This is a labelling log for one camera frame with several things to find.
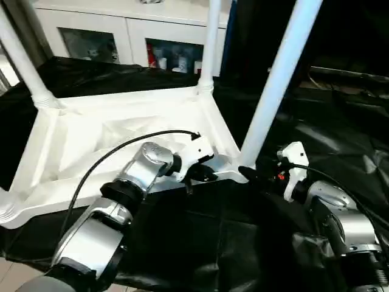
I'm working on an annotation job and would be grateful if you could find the white plastic table leg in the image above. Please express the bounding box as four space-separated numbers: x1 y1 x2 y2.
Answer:
0 185 21 224
239 0 323 171
196 0 221 92
0 0 58 109

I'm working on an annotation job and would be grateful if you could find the white plastic table top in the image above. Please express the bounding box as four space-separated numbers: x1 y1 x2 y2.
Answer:
0 85 249 229

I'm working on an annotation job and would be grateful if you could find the black mat cloth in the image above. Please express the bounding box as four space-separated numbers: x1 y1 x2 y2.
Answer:
0 56 389 292

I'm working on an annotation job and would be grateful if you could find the long black rod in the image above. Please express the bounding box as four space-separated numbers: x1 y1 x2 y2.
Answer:
309 65 389 80

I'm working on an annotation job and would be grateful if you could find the white display cabinet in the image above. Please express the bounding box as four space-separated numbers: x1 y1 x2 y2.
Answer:
33 0 232 77

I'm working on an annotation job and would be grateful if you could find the dark tall cabinet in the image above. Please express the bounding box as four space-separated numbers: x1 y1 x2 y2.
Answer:
221 0 389 80

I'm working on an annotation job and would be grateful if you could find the grey curtain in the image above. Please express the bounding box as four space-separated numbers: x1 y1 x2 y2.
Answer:
9 0 54 66

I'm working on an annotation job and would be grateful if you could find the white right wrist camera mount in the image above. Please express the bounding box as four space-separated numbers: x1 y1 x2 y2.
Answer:
277 142 309 203

